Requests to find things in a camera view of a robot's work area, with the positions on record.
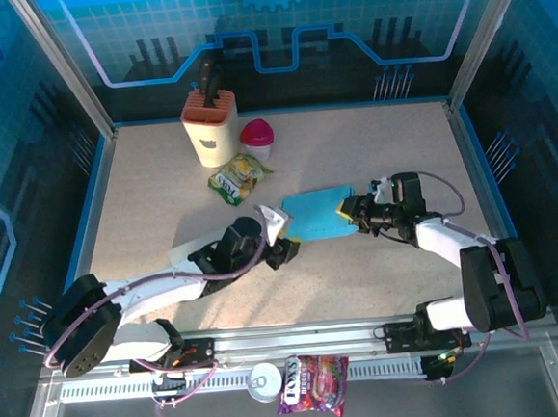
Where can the blue paper box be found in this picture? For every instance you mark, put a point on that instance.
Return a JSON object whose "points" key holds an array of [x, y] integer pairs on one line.
{"points": [[313, 213]]}

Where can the white paper box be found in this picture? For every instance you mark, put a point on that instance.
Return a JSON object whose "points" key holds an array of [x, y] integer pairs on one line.
{"points": [[190, 247]]}

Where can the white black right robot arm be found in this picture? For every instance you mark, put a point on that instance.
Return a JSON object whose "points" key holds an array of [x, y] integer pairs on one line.
{"points": [[446, 239]]}

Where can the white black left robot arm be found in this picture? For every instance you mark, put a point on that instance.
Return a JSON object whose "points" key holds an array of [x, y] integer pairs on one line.
{"points": [[155, 293]]}

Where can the green Fox's candy bag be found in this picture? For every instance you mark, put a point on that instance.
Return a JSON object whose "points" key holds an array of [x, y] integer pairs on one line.
{"points": [[238, 178]]}

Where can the beige knife block orange top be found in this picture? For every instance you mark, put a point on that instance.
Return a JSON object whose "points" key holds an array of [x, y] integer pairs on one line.
{"points": [[211, 146]]}

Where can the silver tin can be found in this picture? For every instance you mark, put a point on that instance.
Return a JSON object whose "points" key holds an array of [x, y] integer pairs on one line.
{"points": [[264, 381]]}

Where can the white jar pink lid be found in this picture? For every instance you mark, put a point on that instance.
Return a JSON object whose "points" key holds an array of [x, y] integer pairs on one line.
{"points": [[256, 133]]}

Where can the purple Fox's berries candy bag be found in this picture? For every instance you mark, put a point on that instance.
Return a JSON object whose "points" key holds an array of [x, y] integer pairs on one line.
{"points": [[317, 384]]}

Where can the aluminium mounting rail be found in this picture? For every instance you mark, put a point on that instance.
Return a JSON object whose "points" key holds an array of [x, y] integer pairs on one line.
{"points": [[294, 338]]}

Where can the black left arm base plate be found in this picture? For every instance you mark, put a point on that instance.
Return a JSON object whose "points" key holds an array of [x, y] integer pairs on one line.
{"points": [[198, 352]]}

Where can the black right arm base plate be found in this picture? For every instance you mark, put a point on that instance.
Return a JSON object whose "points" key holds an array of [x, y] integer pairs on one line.
{"points": [[398, 336]]}

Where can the aluminium frame post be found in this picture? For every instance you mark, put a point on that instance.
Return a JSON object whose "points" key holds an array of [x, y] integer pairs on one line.
{"points": [[66, 66], [483, 33]]}

